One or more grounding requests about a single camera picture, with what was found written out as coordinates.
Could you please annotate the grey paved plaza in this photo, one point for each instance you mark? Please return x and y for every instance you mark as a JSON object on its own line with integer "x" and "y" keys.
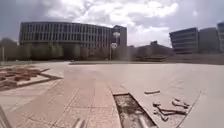
{"x": 93, "y": 83}

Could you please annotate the low dark building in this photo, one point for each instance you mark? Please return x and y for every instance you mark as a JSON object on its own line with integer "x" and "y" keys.
{"x": 153, "y": 51}

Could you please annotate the large curved glass building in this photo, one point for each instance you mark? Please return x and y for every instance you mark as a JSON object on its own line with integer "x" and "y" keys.
{"x": 66, "y": 35}

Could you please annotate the robot's own part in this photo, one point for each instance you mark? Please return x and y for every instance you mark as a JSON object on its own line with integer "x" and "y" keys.
{"x": 143, "y": 122}
{"x": 79, "y": 123}

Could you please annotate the row of trees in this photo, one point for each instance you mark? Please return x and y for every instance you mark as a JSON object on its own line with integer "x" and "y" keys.
{"x": 40, "y": 51}

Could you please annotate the broken paving slab pieces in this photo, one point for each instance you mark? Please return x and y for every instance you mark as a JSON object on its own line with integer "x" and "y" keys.
{"x": 170, "y": 110}

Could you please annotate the dark office building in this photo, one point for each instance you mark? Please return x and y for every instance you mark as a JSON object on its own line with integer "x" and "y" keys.
{"x": 184, "y": 40}

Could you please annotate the low bed with red plants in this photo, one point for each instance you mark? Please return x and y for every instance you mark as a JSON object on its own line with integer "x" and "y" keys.
{"x": 20, "y": 75}

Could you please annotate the grey office building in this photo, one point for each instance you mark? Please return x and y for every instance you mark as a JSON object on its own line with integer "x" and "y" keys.
{"x": 208, "y": 40}

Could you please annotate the tall building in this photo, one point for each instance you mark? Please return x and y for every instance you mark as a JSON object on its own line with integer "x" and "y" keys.
{"x": 221, "y": 35}

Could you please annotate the lamp post with white globes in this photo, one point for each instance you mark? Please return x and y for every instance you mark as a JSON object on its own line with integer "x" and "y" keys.
{"x": 113, "y": 45}

